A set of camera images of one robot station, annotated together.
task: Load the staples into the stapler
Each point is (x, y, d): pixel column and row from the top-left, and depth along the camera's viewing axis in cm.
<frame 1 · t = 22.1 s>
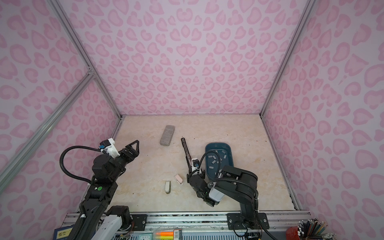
left hand: (133, 142, 73), fingers open
right hand: (190, 164, 88), fingers open
black stapler: (188, 157, 97), point 2 cm above the table
teal plastic tray: (212, 158, 97), on the table
grey stone block: (167, 135, 108), point 2 cm above the table

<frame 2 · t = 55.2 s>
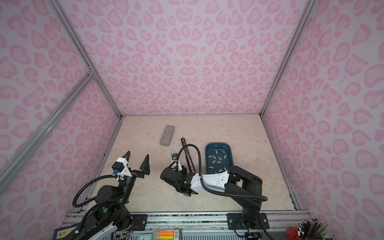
left hand: (137, 152, 66), fingers open
right hand: (172, 167, 84), fingers open
the named things where they were.

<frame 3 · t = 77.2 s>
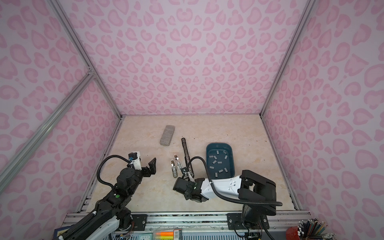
left hand: (148, 156, 81), fingers open
right hand: (189, 188, 83), fingers closed
the named things where they were.

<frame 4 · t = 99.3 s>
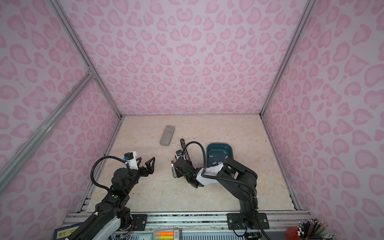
left hand: (147, 156, 81), fingers open
right hand: (178, 163, 91), fingers closed
the named things where they were.

